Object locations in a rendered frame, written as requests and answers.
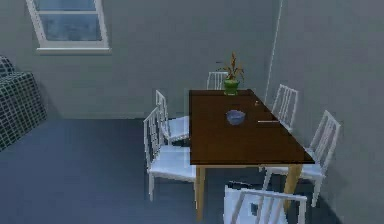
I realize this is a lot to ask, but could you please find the white slatted chair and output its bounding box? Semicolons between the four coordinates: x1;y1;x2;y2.
259;109;342;208
155;89;190;146
143;106;198;203
222;181;308;224
206;71;230;91
270;83;300;133

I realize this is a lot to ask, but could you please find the blue bowl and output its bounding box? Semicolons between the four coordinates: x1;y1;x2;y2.
225;109;247;126

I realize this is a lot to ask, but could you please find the house plant in green pot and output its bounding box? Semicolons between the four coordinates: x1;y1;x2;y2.
215;51;246;97

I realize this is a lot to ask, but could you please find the brown wooden dining table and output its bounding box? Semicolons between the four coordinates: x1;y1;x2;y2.
188;88;316;222

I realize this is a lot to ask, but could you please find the white framed window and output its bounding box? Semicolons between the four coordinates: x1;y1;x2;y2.
25;0;112;55

